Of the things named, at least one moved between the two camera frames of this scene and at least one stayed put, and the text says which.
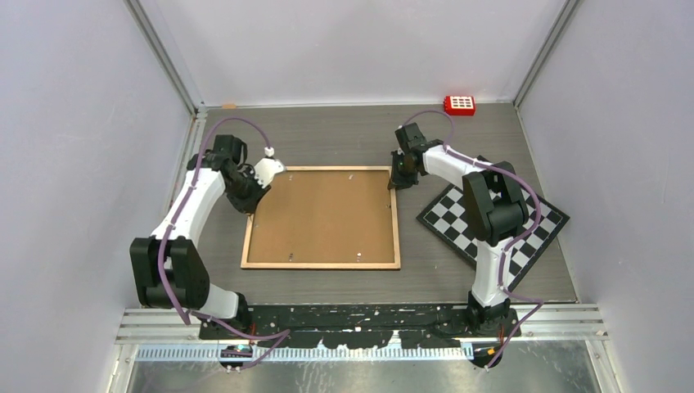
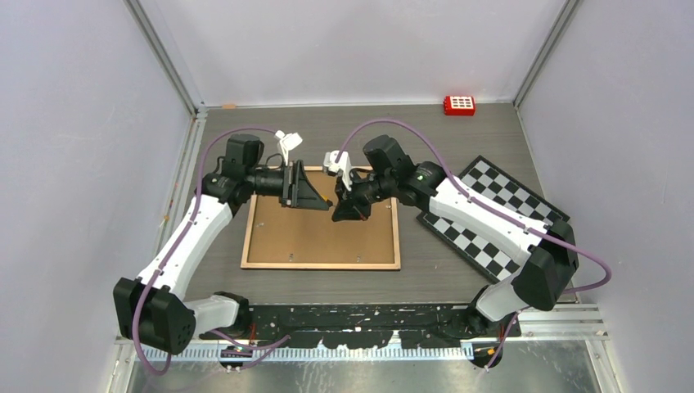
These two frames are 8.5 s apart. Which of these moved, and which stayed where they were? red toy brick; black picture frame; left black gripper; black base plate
Moved: left black gripper
Stayed: black picture frame; black base plate; red toy brick
